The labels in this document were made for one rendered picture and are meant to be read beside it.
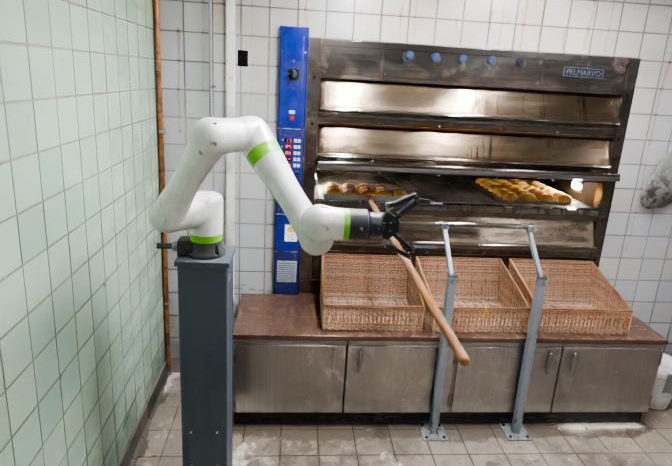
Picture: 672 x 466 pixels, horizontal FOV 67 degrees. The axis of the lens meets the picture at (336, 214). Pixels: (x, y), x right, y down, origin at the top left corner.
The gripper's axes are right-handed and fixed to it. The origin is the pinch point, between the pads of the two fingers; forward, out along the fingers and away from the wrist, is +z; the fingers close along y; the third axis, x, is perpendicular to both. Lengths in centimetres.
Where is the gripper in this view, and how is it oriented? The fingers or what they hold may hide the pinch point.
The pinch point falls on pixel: (435, 226)
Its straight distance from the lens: 154.8
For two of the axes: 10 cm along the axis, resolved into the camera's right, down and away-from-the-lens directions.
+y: -0.6, 9.6, 2.6
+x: 0.9, 2.6, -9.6
